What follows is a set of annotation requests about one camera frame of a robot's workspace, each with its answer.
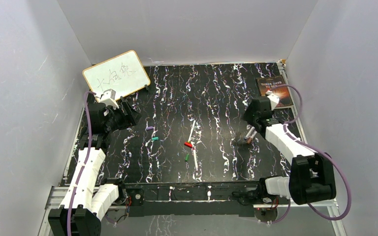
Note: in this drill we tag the red pen cap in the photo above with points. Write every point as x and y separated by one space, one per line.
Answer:
188 144

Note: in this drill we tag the dark paperback book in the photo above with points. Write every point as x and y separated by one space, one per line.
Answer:
275 84

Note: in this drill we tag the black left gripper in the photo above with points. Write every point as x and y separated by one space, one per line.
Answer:
132 118

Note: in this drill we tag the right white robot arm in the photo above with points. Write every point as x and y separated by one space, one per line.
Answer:
311 177

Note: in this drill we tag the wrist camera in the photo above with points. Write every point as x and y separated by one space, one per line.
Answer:
108 98
274 99

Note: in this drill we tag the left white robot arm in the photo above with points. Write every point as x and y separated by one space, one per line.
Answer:
84 205

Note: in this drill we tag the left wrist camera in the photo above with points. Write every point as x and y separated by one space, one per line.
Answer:
108 98

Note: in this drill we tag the white pen brown tip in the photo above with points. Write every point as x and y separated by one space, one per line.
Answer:
251 137

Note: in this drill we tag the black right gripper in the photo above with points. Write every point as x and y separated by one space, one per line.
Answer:
248 113

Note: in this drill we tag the small whiteboard wooden frame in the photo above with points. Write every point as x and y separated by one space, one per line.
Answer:
123 73

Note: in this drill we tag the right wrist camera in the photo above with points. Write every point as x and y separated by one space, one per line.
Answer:
274 99

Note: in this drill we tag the white pen red tip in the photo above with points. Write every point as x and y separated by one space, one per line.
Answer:
195 158

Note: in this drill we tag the white marker pen yellow end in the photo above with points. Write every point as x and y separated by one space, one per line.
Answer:
191 130

